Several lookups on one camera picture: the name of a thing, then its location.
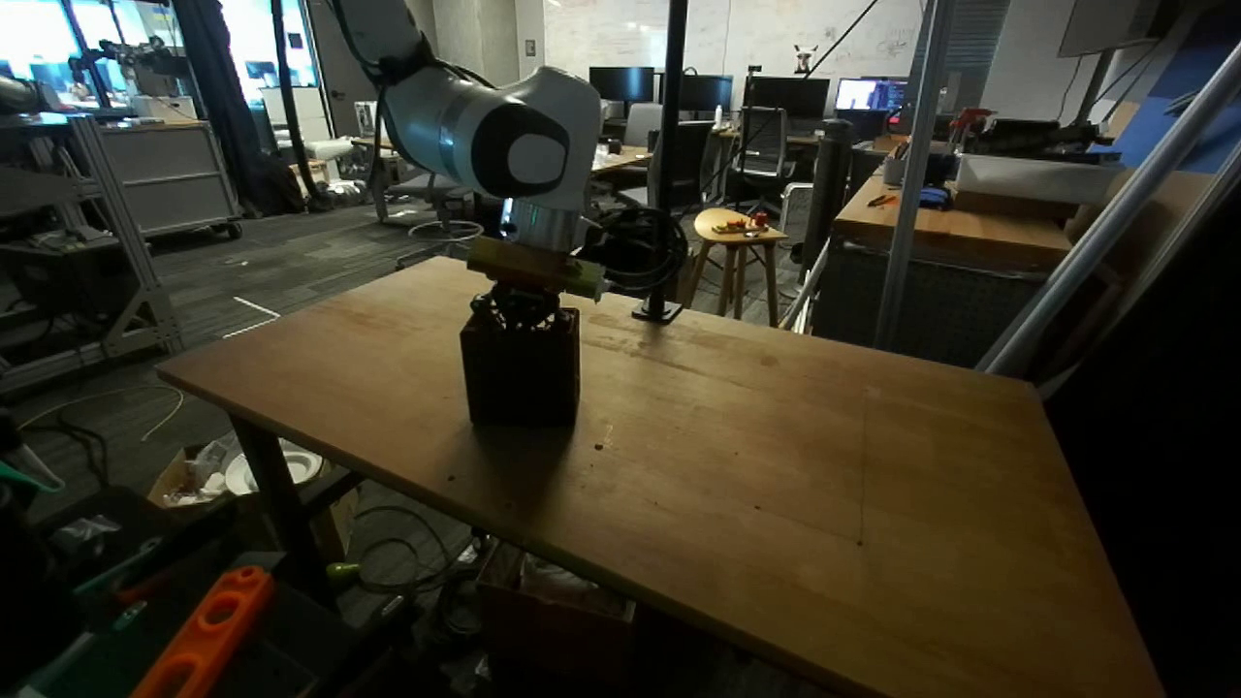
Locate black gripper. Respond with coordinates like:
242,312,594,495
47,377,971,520
467,283,573,342

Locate black perforated box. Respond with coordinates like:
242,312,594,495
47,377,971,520
457,302,586,433

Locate large dark cardboard box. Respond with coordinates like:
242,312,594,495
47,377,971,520
479,538,644,692

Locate open cardboard box white contents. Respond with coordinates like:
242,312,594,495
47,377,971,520
142,430,326,524

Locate wooden office desk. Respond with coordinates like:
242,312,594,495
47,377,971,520
590,139,654,183

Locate black vertical pole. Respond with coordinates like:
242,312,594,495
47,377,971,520
634,0,696,331

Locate round wooden stool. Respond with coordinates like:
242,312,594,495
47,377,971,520
680,207,791,331

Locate small red tools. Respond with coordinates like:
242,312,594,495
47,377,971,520
711,211,769,242

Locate dark computer monitor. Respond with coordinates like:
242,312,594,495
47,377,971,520
590,61,661,110
740,75,833,127
675,71,737,122

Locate black office chair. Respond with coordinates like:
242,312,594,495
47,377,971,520
731,102,795,201

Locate white drawer cabinet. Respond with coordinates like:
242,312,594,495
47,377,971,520
92,115,246,246

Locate white shelving rack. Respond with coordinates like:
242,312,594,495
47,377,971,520
0,110,185,398

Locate lit blue computer monitor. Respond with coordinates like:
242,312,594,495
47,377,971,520
830,75,917,122

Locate vertical silver metal pole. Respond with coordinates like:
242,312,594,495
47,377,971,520
870,0,956,348

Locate wooden top workbench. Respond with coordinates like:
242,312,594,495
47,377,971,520
808,167,1077,371

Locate orange tool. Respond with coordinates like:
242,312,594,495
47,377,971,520
131,564,279,698

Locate diagonal silver metal pole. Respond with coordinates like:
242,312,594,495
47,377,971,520
972,43,1241,380

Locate olive wrist camera block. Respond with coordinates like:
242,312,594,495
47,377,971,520
462,233,610,302

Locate black hanging cable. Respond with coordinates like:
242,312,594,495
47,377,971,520
578,190,689,302

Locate floor cable bundle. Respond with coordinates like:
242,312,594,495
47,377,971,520
326,495,484,601

